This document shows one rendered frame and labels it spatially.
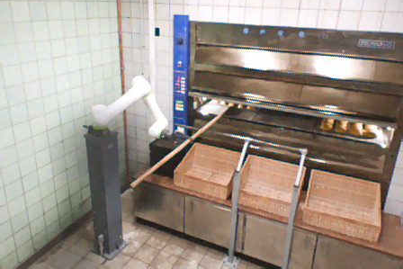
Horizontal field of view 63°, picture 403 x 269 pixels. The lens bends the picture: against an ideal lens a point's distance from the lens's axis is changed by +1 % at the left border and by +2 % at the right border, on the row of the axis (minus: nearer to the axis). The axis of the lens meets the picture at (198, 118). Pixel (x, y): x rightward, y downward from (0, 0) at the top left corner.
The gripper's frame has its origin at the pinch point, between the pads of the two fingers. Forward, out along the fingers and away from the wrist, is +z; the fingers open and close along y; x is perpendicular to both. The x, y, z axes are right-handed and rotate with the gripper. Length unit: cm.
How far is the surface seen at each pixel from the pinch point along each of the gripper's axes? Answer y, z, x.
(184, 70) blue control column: -43, -39, -64
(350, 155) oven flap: 14, 123, -71
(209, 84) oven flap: -32, -13, -67
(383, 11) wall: -106, 124, -69
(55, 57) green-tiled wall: -60, -119, 22
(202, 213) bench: 79, 9, -14
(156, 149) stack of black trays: 33, -51, -28
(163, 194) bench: 72, -34, -13
